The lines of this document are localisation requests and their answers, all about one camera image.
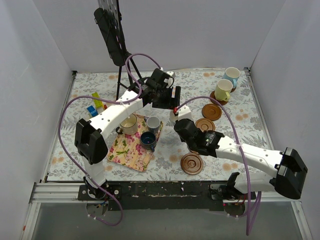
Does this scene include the cream enamel mug dark rim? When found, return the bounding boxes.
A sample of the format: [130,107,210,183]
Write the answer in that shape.
[115,114,138,135]

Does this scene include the white mug green handle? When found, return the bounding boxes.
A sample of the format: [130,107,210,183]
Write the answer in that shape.
[214,79,233,102]

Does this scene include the white mug light blue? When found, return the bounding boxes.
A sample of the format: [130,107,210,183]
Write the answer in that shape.
[223,67,241,89]

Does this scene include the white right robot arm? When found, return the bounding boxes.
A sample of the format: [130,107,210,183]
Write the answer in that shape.
[174,118,308,200]

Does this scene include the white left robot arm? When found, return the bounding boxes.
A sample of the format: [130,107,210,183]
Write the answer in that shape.
[74,68,181,200]

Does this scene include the small grey patterned cup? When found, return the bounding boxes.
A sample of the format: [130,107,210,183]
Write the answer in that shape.
[146,116,161,134]

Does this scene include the black tripod stand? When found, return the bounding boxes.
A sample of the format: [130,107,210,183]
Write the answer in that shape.
[116,52,142,100]

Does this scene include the dark blue mug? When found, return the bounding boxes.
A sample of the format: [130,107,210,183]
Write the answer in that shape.
[140,131,157,152]

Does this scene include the floral table cloth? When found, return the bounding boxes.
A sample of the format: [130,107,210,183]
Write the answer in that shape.
[47,69,280,182]

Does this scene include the floral serving tray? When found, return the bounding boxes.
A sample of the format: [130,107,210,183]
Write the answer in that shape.
[106,114,153,172]

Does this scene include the colourful toy blocks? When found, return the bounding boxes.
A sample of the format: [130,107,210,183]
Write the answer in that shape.
[86,99,108,118]

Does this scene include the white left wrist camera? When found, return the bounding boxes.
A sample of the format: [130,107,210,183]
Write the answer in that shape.
[166,71,176,88]

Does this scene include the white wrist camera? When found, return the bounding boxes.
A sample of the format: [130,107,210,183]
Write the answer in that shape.
[169,105,193,124]
[166,71,176,88]

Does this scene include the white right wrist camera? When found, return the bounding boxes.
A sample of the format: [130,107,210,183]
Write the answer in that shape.
[169,105,193,124]

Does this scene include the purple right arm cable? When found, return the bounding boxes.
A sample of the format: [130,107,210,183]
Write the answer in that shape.
[173,96,262,236]

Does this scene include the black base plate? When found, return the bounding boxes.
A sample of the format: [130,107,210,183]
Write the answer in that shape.
[77,180,248,211]

